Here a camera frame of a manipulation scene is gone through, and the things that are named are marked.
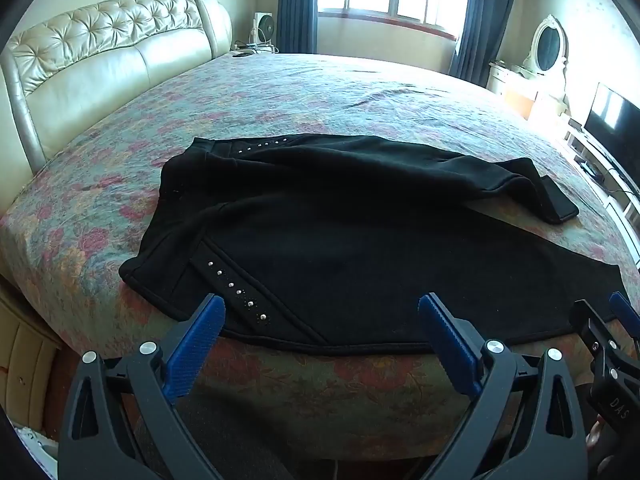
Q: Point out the floral bedspread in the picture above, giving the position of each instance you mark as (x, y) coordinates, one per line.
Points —
(300, 95)

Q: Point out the oval vanity mirror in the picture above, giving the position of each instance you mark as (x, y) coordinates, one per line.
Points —
(547, 47)

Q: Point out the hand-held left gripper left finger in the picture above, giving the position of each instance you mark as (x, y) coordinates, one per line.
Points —
(197, 340)

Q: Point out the black smartphone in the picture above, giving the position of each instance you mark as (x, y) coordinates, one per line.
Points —
(557, 200)

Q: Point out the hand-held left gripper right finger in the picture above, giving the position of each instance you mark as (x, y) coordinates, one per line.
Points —
(450, 345)

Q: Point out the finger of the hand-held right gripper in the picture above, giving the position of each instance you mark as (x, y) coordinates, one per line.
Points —
(595, 335)
(625, 312)

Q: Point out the black studded pants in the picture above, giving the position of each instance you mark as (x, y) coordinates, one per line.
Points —
(325, 240)

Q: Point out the person's right hand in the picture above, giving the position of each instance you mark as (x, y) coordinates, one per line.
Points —
(596, 440)

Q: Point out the cream tufted leather headboard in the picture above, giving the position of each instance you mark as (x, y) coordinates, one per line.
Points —
(100, 60)

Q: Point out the cream padded bed frame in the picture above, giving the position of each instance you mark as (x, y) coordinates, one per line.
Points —
(25, 370)

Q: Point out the white desk fan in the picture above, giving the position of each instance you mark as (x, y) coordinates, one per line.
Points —
(264, 30)

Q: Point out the white vanity dresser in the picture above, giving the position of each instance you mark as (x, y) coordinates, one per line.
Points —
(520, 90)

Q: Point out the black flat television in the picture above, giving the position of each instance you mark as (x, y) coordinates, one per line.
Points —
(612, 122)

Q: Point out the white television stand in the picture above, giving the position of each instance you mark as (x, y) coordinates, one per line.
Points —
(607, 180)

